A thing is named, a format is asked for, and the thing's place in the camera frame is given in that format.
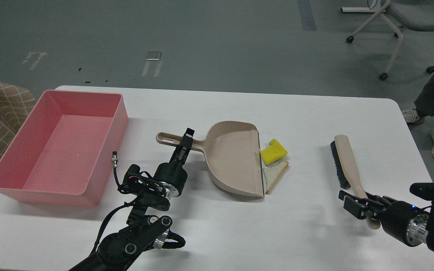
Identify beige plastic dustpan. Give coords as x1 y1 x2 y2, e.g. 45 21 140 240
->
156 120 265 198

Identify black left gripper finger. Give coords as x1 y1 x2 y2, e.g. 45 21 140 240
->
170 128 194 166

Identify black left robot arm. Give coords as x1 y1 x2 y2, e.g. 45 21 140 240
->
72 128 194 271

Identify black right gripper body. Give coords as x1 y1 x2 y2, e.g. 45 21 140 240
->
375 201 429 247

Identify pink plastic bin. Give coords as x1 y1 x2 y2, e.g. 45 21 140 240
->
0 90 128 207

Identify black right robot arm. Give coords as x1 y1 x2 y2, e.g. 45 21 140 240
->
339 183 434 252

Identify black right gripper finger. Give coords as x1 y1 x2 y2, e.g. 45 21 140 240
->
339 190 394 207
343 196 385 220

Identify grey office chair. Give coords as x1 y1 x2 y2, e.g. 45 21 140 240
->
346 0 434 81

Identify beige hand brush black bristles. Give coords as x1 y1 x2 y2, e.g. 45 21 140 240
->
330 134 381 230

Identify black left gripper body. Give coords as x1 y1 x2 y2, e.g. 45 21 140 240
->
153 161 188 197

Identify yellow sponge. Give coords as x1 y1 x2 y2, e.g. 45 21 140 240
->
260 139 288 165

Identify triangular bread slice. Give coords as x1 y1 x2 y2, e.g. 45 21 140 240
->
262 160 289 195

